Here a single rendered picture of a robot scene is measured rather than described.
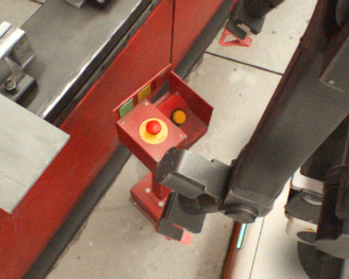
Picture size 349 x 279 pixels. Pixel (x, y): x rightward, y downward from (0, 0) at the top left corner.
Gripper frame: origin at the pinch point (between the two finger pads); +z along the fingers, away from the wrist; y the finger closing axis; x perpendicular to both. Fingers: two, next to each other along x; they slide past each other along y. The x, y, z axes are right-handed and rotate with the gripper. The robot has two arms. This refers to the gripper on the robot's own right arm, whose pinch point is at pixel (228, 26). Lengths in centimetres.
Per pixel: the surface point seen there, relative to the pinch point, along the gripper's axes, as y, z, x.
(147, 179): 13, 86, 25
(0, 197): 52, 13, -26
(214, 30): -74, 90, 32
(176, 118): 12.8, 27.0, 5.9
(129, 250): 40, 95, 32
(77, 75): 16.9, 25.1, -22.6
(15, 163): 45, 13, -27
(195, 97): 8.3, 19.7, 6.3
